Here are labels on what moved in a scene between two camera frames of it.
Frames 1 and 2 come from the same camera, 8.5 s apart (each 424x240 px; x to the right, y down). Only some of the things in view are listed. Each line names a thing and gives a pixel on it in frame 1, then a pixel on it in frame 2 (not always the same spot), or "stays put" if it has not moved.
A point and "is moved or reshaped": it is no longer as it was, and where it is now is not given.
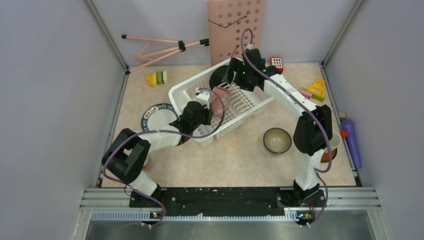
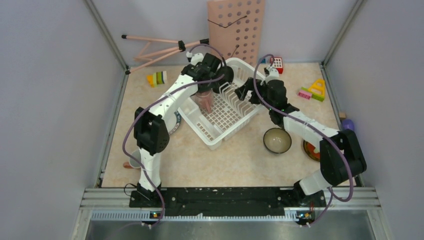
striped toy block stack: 158,78 stays put
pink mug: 217,105 is moved or reshaped
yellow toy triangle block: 318,87 stays put
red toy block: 277,62 stays put
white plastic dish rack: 230,104 is moved or reshaped
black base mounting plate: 229,197 stays put
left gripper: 208,113 → 210,87
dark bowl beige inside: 277,140 stays put
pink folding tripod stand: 183,44 stays put
